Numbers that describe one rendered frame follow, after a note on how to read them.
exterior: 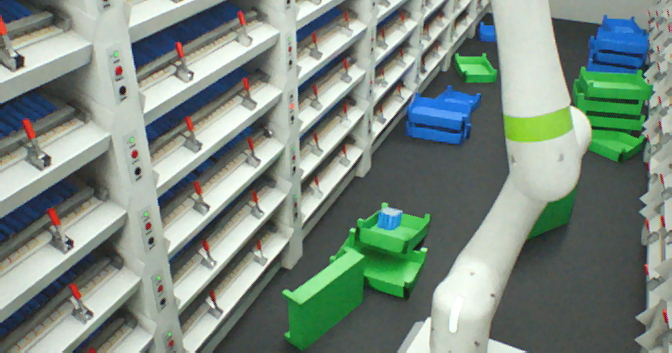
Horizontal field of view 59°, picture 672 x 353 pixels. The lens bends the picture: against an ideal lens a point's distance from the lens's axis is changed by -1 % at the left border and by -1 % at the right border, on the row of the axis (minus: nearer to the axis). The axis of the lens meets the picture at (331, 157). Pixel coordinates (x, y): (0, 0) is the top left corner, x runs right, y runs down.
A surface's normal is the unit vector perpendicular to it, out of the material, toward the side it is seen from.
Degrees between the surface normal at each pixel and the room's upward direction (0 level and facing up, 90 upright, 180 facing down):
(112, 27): 90
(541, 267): 0
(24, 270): 23
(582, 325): 0
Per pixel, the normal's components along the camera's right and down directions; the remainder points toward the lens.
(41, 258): 0.35, -0.72
